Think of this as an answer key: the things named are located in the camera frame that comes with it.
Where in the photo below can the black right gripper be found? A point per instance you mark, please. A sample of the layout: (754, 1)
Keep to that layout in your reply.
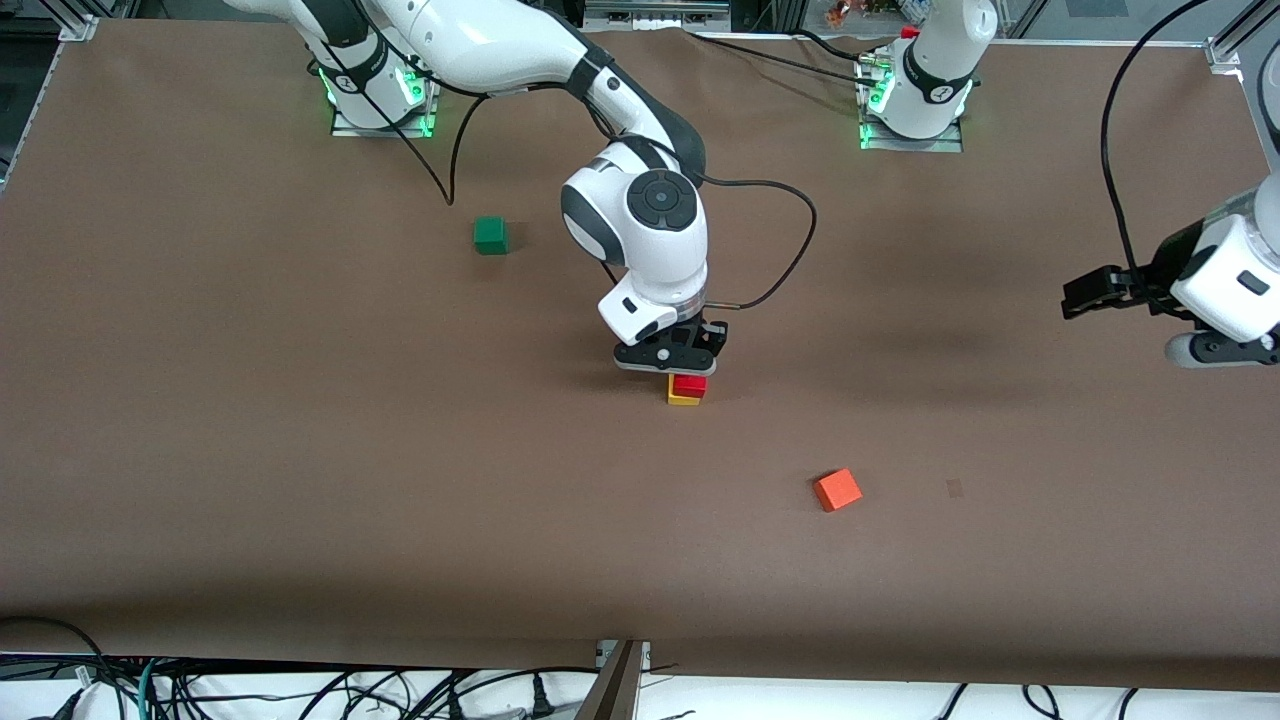
(714, 333)

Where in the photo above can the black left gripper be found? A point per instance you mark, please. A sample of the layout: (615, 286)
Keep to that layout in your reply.
(1157, 272)

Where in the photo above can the red wooden block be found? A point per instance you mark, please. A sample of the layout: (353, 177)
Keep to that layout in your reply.
(689, 384)

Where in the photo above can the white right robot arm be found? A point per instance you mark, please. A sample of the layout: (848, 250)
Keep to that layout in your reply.
(500, 45)

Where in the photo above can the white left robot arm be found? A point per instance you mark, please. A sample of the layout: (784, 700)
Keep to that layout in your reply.
(935, 60)

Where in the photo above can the yellow wooden block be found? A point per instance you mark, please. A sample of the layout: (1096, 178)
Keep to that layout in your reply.
(684, 400)

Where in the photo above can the orange wooden block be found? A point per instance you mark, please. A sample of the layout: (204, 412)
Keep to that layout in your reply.
(837, 490)

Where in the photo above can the brown paper table cover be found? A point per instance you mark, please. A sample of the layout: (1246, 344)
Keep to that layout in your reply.
(640, 560)

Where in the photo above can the green wooden block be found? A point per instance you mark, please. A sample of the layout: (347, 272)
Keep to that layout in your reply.
(490, 235)

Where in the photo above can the grey metal device box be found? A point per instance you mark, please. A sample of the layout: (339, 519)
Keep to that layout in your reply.
(655, 12)

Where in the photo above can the dark diagonal support beam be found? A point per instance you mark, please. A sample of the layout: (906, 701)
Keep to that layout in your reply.
(612, 690)

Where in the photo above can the black power plug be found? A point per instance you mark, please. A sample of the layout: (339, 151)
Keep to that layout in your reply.
(541, 697)

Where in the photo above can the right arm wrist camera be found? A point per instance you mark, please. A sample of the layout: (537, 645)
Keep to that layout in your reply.
(660, 357)

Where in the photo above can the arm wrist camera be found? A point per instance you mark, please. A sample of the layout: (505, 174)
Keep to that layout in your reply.
(660, 357)
(1215, 350)

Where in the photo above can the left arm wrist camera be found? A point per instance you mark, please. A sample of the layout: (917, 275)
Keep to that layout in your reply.
(1215, 350)

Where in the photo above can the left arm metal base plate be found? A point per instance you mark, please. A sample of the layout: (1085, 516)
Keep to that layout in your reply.
(870, 135)

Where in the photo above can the aluminium corner bracket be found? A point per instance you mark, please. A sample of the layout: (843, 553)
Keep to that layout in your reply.
(78, 27)
(1222, 52)

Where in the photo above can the metal table edge bracket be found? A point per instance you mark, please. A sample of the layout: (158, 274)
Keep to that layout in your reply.
(608, 652)

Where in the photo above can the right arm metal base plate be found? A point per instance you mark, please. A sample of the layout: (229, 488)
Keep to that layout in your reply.
(425, 115)

